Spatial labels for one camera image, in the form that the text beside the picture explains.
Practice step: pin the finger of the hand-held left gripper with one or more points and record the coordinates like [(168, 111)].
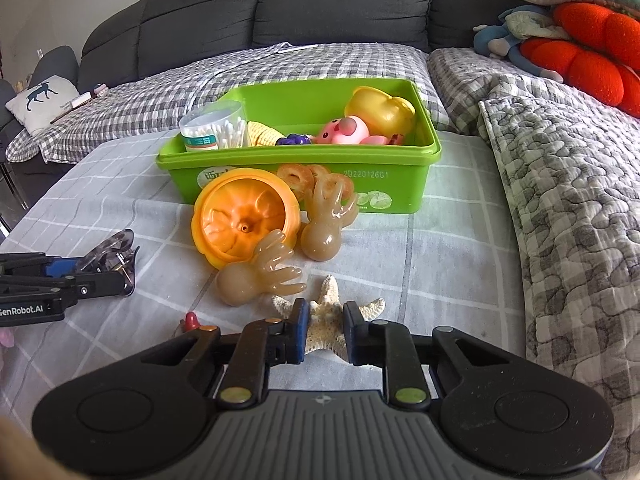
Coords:
[(85, 287), (60, 267)]

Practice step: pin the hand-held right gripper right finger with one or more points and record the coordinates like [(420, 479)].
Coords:
[(351, 332)]

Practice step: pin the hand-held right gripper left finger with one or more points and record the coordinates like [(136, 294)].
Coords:
[(300, 330)]

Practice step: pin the beige starfish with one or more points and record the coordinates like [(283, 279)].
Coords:
[(327, 300)]

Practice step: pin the dark translucent hair clip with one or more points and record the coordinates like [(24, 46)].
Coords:
[(112, 250)]

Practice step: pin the green plastic box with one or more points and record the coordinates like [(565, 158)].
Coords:
[(400, 180)]

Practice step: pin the purple toy grapes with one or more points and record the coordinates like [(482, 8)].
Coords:
[(295, 139)]

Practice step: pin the clear cotton swab container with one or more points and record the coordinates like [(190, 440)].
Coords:
[(205, 130)]

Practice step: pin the yellow toy corn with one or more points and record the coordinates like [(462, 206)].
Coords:
[(265, 133)]

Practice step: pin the pink pig toy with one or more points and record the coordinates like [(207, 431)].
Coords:
[(340, 130)]

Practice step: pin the yellow toy pot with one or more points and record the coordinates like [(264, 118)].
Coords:
[(375, 110)]

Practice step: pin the tan rubber hand toy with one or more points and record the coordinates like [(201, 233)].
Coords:
[(240, 285), (322, 240)]

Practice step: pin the orange red toy figure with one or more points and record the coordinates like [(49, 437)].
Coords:
[(190, 321)]

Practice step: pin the pale grid-patterned sheet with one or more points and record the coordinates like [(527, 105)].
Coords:
[(450, 260)]

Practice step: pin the orange pumpkin toy bucket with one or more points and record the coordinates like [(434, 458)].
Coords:
[(225, 210)]

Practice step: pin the white moose print pillow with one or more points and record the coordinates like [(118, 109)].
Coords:
[(42, 102)]

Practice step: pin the small pink object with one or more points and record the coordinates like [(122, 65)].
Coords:
[(98, 90)]

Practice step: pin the grey checked sofa cover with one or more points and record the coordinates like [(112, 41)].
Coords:
[(460, 70), (150, 95)]

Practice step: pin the grey quilted blanket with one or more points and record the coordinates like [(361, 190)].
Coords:
[(575, 210)]

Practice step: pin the white paper strip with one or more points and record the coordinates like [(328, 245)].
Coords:
[(298, 50)]

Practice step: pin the dark grey sofa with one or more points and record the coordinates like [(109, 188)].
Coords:
[(325, 0)]

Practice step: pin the blue plush toy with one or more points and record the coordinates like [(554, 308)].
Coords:
[(500, 35)]

